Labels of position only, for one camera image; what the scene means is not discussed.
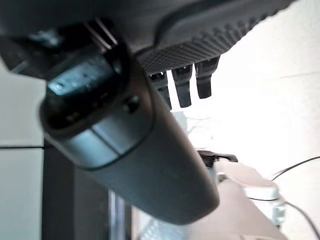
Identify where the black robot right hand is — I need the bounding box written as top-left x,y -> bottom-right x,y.
0,0 -> 296,226

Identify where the black shelf board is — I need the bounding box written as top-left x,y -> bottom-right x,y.
41,139 -> 133,240

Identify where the silver robot right leg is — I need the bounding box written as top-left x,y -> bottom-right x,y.
174,149 -> 288,240

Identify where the black floor cable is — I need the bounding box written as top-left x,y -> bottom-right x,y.
284,201 -> 320,240
271,156 -> 320,181

